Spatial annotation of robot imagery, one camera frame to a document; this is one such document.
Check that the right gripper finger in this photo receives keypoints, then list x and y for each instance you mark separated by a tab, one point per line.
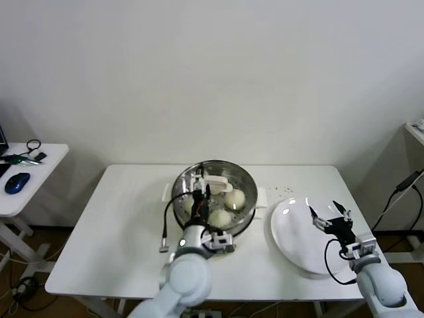
344	212
319	223

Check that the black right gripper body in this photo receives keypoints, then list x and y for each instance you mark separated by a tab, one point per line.
339	232

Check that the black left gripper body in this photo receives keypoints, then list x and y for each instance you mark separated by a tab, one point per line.
200	208

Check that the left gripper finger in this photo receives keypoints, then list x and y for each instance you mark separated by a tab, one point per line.
198	180
208	193

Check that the white steamed baozi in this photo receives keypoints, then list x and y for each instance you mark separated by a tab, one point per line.
220	220
236	198
187	204

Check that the glass pot lid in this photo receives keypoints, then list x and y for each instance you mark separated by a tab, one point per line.
218	182

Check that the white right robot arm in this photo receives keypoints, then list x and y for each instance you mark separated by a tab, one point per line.
381	285

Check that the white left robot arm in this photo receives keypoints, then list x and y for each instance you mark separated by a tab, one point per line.
185	275

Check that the steel steamer basket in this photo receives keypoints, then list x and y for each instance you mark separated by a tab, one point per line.
261	197

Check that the white round plate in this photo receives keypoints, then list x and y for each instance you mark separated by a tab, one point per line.
291	232

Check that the scattered dark crumbs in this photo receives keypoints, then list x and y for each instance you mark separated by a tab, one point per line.
287	189

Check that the white power strip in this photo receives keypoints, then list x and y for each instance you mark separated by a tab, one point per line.
205	314

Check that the stack of papers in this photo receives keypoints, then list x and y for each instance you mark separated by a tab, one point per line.
418	125

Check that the white side table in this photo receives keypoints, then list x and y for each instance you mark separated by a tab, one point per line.
49	159

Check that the small black device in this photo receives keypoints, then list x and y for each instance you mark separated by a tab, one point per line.
40	156

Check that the blue computer mouse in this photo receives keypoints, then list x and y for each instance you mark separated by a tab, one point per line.
16	183

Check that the black flat device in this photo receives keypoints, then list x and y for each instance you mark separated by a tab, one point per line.
2	170

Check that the laptop screen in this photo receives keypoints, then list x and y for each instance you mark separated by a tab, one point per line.
2	136

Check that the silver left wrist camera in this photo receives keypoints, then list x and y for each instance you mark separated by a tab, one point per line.
220	242

